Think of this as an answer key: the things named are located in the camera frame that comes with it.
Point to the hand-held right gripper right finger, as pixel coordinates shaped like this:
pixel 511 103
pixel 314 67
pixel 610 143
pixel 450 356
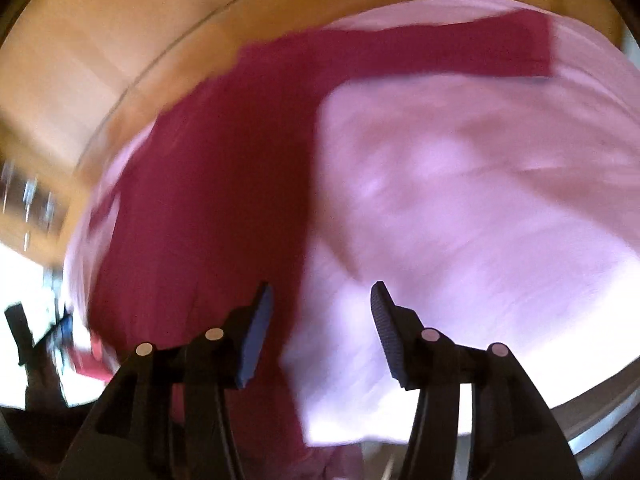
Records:
pixel 386 330

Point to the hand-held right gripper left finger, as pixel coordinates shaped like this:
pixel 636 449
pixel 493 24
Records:
pixel 259 325

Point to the maroon lace-trimmed garment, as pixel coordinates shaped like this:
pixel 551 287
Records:
pixel 215 185

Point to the pink bed cover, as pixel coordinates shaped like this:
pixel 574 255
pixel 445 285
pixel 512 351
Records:
pixel 475 185

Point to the dark object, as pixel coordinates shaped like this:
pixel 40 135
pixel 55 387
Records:
pixel 27 340

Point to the glass display shelf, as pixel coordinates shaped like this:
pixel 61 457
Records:
pixel 30 195

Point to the wooden panelled wardrobe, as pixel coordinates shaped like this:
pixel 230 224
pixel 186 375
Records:
pixel 110 45

